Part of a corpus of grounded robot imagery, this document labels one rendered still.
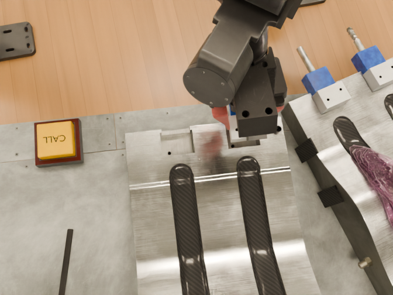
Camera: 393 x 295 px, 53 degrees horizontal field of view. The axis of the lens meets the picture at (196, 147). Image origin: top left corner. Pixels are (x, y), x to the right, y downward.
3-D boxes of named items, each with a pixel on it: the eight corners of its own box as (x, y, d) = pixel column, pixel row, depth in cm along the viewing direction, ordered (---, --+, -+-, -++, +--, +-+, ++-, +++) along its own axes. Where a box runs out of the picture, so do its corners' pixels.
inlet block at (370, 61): (331, 39, 77) (342, 24, 72) (353, 30, 78) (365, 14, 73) (365, 97, 74) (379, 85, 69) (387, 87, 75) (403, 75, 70)
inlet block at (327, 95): (283, 59, 75) (291, 45, 70) (306, 50, 76) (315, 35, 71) (316, 119, 73) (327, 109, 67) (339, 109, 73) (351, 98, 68)
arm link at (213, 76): (241, 122, 43) (278, 48, 32) (171, 87, 43) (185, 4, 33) (276, 51, 48) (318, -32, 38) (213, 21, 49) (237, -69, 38)
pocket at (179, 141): (159, 135, 68) (159, 129, 64) (190, 132, 68) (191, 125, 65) (162, 161, 67) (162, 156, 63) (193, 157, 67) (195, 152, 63)
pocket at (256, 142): (221, 129, 69) (224, 122, 65) (251, 125, 69) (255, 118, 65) (226, 154, 68) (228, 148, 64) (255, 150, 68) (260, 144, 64)
